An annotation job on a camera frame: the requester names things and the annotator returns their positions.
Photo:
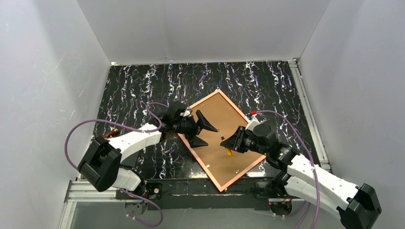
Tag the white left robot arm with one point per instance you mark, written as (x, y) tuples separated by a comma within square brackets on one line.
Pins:
[(102, 165)]

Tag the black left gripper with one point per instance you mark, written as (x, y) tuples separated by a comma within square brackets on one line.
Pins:
[(195, 128)]

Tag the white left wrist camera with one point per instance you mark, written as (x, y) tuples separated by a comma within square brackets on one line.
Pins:
[(187, 112)]

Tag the yellow handled screwdriver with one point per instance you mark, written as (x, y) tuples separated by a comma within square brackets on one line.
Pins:
[(228, 150)]

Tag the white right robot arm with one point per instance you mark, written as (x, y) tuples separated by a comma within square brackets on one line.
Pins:
[(357, 207)]

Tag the aluminium rail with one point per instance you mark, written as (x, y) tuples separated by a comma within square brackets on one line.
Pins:
[(318, 143), (83, 191)]

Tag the aluminium front rail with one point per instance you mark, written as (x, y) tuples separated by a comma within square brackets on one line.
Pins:
[(83, 191)]

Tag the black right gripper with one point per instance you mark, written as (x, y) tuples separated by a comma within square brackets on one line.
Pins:
[(238, 139)]

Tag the brown copper pipe fitting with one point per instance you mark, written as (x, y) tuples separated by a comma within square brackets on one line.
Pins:
[(112, 133)]

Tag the aluminium right side rail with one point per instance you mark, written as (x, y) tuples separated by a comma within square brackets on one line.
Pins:
[(318, 143)]

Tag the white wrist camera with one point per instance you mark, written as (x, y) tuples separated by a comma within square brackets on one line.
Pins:
[(187, 112), (252, 120)]

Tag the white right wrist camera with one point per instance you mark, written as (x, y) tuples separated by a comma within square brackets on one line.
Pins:
[(252, 120)]

